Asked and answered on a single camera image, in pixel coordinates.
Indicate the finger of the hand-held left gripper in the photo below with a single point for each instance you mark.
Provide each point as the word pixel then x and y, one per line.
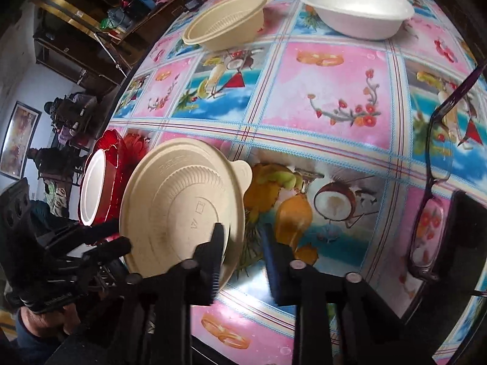
pixel 83 234
pixel 102 253

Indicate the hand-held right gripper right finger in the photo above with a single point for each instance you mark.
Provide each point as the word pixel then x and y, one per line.
pixel 272 262

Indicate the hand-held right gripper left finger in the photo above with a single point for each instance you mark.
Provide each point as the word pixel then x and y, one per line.
pixel 217 258

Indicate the gold-rimmed red glass plate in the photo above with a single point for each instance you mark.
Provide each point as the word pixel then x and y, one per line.
pixel 114 182

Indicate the beige tabbed bowl lid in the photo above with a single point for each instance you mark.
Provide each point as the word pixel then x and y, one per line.
pixel 179 205

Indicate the large red glass plate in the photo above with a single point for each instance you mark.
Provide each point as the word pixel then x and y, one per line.
pixel 108 140

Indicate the beige ribbed plastic bowl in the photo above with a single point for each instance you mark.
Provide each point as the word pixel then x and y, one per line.
pixel 228 19

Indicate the large white foam bowl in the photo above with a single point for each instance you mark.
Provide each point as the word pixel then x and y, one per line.
pixel 354 3

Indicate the black-framed table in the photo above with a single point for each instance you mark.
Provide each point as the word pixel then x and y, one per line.
pixel 133 72

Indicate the purple-framed eyeglasses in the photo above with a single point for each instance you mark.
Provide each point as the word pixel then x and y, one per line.
pixel 428 175

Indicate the black smartphone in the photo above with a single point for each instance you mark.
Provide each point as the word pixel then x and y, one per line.
pixel 468 232

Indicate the assorted shelf clutter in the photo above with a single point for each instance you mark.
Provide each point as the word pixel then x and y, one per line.
pixel 125 11

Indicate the small black device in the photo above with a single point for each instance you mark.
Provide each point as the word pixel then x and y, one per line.
pixel 193 2

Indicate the framed wall picture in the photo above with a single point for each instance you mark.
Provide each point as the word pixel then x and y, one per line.
pixel 19 140

